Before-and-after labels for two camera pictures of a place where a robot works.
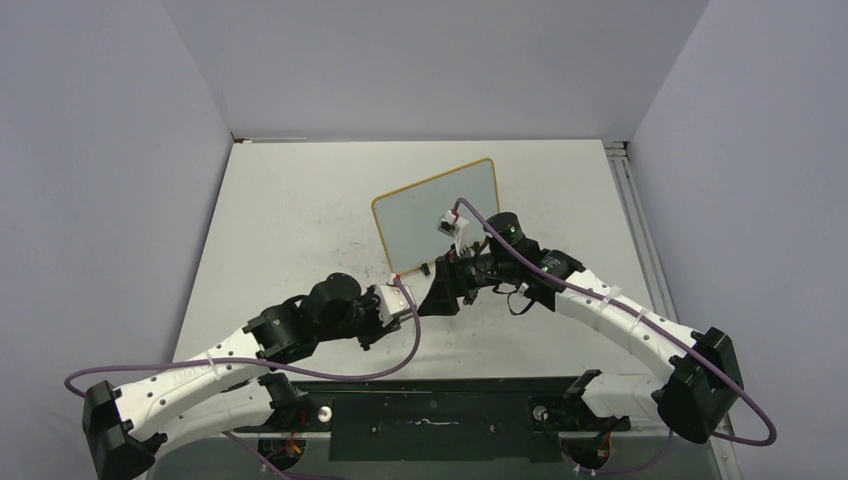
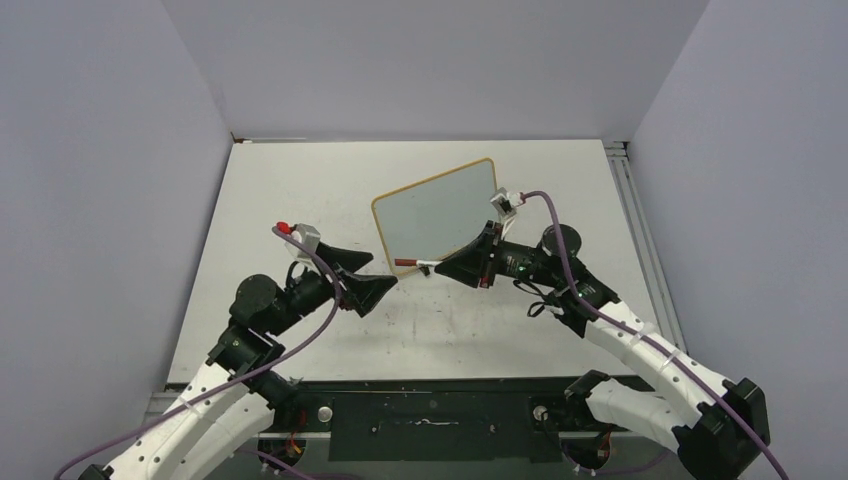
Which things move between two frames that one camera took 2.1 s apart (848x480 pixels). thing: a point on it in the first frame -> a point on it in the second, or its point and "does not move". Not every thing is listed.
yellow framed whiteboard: x=407 y=220 does not move
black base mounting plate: x=510 y=420 does not move
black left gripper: x=377 y=328 -> x=361 y=291
